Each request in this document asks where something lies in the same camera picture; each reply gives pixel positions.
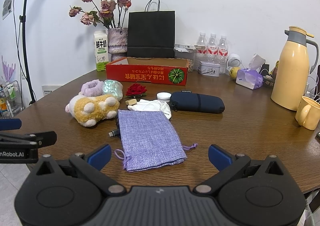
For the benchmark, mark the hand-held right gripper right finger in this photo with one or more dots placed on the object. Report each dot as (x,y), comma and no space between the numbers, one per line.
(220,156)

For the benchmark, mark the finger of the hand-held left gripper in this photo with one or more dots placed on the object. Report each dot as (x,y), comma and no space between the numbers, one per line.
(37,139)
(10,124)

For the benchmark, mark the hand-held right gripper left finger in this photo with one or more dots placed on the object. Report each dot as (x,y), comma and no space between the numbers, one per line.
(100,156)

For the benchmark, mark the yellow white plush toy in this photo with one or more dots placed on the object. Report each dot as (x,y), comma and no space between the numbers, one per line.
(91,109)

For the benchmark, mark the purple fluffy scrunchie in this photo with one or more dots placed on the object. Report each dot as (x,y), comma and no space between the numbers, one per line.
(90,88)

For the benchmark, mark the red fabric rose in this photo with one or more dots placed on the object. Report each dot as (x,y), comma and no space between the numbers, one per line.
(135,89)

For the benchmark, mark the red cardboard box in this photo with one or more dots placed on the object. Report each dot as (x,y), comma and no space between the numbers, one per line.
(147,74)

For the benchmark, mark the purple coral decoration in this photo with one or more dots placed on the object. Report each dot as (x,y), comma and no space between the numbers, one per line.
(8,69)

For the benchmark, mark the navy zip case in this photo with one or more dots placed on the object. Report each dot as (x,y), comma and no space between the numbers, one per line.
(197,103)

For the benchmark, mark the small wooden block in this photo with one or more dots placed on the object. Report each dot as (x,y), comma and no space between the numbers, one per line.
(131,102)

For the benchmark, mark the iridescent green pouch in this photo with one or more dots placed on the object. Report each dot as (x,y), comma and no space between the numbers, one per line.
(113,87)

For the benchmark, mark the white cloth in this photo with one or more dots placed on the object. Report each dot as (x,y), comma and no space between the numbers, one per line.
(152,108)

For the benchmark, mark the purple tissue pack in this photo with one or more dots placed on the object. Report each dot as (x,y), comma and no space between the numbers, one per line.
(248,78)

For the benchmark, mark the yellow-green apple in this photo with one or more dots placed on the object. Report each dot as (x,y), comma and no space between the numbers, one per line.
(234,72)

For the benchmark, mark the black light stand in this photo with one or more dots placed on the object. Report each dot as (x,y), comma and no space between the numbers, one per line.
(27,40)

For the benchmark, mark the printed tin box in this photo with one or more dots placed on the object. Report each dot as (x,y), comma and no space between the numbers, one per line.
(209,68)

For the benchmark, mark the dark brown gift box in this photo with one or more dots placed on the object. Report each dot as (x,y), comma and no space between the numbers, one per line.
(268,81)

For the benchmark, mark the small white fan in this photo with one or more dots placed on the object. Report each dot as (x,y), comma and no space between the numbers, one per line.
(234,60)

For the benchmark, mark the small black box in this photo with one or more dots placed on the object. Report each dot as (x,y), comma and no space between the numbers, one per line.
(265,68)

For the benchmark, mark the yellow mug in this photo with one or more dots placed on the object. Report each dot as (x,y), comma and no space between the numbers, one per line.
(308,113)

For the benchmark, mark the clear plastic food container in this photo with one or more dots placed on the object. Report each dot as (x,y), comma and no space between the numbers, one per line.
(185,59)

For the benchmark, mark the white green milk carton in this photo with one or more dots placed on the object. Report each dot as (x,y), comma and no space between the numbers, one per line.
(101,52)

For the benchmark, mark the yellow thermos jug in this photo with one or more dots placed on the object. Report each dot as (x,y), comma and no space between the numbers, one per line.
(290,70)

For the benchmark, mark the clear water bottle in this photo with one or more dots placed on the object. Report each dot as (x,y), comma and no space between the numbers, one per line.
(212,42)
(201,40)
(223,44)

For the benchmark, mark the white flat carton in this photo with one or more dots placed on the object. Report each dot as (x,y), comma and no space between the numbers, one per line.
(190,47)

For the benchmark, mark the purple ceramic vase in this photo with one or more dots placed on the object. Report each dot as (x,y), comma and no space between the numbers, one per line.
(118,40)

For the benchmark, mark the black paper bag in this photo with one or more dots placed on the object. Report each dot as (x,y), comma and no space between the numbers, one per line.
(151,33)

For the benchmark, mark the wall poster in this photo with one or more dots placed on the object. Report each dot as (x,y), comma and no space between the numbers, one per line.
(7,5)

